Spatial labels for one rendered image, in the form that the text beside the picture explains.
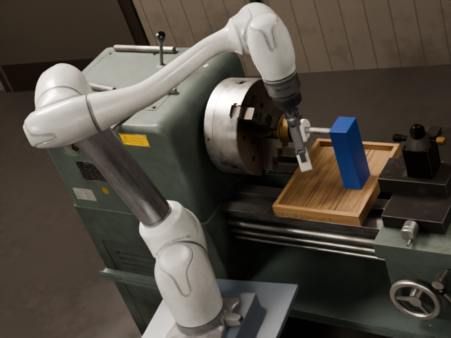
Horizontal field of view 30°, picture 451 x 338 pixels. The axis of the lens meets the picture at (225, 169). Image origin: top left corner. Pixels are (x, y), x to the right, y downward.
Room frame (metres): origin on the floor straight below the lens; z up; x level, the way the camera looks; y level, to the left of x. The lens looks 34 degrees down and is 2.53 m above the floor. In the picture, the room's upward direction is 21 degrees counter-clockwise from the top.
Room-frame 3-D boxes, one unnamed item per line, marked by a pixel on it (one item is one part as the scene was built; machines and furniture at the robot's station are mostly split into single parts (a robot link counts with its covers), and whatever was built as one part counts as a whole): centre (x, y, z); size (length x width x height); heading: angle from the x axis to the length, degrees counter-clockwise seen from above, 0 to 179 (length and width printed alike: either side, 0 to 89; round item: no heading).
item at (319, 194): (2.16, -0.33, 0.88); 0.36 x 0.30 x 0.04; 139
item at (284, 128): (2.24, -0.23, 1.08); 0.09 x 0.09 x 0.09; 49
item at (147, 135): (2.59, 0.19, 1.06); 0.59 x 0.48 x 0.39; 49
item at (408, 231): (1.74, -0.41, 0.95); 0.07 x 0.04 x 0.04; 139
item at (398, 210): (1.92, -0.58, 0.95); 0.43 x 0.18 x 0.04; 139
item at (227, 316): (1.84, 0.20, 0.83); 0.22 x 0.18 x 0.06; 56
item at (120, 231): (2.59, 0.19, 0.43); 0.60 x 0.48 x 0.86; 49
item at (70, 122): (1.91, 0.35, 1.56); 0.18 x 0.14 x 0.13; 88
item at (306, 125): (2.17, -0.32, 1.08); 0.13 x 0.07 x 0.07; 49
